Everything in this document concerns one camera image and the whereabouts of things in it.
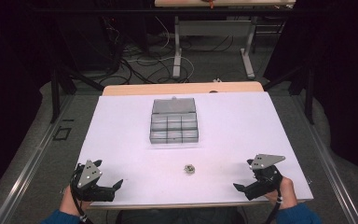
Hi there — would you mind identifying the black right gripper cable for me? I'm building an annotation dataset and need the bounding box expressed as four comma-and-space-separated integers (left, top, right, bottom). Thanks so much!
263, 186, 284, 224

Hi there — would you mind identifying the desk with white legs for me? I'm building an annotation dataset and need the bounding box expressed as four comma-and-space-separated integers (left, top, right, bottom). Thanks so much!
154, 0, 296, 80

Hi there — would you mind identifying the white floor cable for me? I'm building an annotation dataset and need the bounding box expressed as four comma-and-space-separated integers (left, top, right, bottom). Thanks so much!
126, 15, 196, 83

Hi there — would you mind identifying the black metal stand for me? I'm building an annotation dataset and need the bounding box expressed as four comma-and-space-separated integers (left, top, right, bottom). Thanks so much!
49, 64, 105, 124
262, 61, 315, 125

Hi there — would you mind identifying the person's left hand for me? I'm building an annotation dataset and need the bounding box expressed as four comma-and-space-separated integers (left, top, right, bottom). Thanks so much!
59, 185, 92, 217

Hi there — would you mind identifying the black floor cable bundle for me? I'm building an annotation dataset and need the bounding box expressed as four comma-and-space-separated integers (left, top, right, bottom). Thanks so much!
103, 17, 181, 86

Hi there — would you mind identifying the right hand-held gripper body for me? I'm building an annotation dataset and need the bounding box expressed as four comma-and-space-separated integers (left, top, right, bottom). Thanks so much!
243, 153, 286, 202

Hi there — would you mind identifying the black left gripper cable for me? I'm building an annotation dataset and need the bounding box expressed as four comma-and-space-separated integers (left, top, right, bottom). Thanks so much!
69, 164, 95, 224

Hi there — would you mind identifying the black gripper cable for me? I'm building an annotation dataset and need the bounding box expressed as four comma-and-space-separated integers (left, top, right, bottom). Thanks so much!
263, 186, 284, 224
69, 164, 95, 224

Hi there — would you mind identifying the clear plastic compartment box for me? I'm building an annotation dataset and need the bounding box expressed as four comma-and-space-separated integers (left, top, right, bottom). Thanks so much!
148, 96, 200, 145

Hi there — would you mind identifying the metal floor rail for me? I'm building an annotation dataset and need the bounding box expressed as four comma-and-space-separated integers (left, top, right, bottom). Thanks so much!
292, 94, 358, 224
0, 94, 76, 224

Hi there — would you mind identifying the white table mat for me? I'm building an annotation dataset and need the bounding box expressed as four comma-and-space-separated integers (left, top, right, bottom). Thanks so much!
77, 91, 314, 207

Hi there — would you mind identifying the person's right hand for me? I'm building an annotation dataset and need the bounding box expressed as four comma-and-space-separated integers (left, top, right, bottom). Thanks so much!
264, 176, 298, 210

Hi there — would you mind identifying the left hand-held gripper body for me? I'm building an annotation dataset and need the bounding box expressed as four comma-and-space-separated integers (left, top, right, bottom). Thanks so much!
70, 159, 117, 203

